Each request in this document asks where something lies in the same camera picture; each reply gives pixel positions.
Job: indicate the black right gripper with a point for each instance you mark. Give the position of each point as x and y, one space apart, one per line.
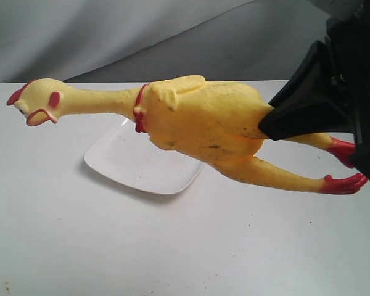
314 100

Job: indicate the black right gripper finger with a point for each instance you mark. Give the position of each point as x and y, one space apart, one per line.
361 131

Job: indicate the yellow rubber chicken toy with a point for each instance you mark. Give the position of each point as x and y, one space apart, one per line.
216 122

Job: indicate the white square plate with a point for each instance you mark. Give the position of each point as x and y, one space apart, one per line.
129 158

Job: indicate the grey backdrop cloth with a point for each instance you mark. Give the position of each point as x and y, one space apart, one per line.
130 41

